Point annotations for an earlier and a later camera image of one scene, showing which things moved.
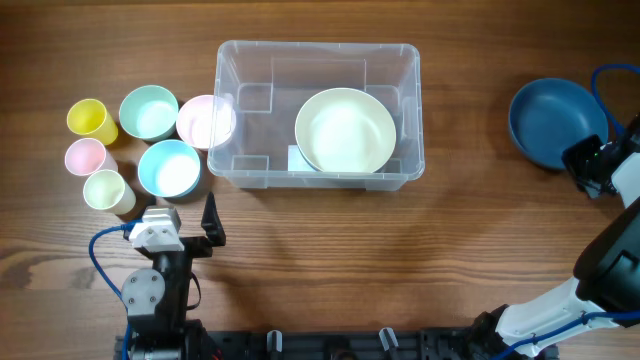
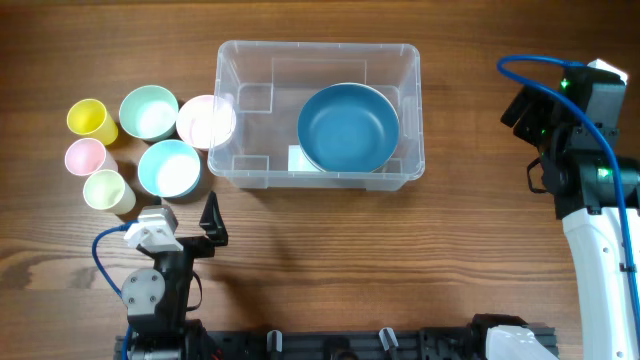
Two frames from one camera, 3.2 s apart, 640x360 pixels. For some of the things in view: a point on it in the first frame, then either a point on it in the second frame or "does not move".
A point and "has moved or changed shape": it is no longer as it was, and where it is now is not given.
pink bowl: x=206 y=122 does not move
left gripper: x=202 y=246 does not move
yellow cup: x=90 y=118 does not move
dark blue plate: x=548 y=115 has moved or changed shape
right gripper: x=576 y=165 to x=526 y=107
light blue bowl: x=169 y=168 does not move
